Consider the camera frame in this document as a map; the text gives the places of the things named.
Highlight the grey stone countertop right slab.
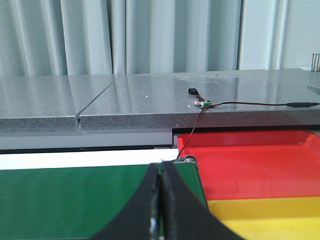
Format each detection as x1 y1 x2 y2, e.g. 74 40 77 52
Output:
79 68 320 131

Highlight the black connector plug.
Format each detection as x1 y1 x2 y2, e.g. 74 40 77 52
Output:
188 88 199 96

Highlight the yellow plastic tray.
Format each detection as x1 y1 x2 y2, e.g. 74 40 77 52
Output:
208 196 320 240

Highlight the red plastic tray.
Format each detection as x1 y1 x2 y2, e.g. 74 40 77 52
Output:
177 130 320 200

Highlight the grey pleated curtain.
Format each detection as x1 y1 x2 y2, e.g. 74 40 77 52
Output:
0 0 320 77

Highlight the red black wire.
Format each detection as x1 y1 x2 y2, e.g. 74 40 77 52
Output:
175 92 320 161

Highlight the small green circuit board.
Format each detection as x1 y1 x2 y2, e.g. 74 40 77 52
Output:
194 101 212 109

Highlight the grey stone countertop left slab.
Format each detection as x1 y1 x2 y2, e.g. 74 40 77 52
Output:
0 74 119 134

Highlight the white cabinet front panel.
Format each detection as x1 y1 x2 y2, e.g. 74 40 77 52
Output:
0 129 173 150

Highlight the wire rack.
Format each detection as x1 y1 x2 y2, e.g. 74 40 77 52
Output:
306 52 320 95

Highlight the green conveyor belt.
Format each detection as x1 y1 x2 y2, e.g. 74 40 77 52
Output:
0 162 210 240

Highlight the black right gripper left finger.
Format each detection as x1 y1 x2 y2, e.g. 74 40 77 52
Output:
91 163 161 240

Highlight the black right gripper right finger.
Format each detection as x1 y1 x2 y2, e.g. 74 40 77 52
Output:
161 161 243 240

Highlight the grey stone countertop slab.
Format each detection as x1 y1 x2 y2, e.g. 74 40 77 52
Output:
79 68 320 131
0 74 119 134

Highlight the aluminium conveyor frame rail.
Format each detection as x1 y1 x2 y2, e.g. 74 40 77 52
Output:
0 148 178 170

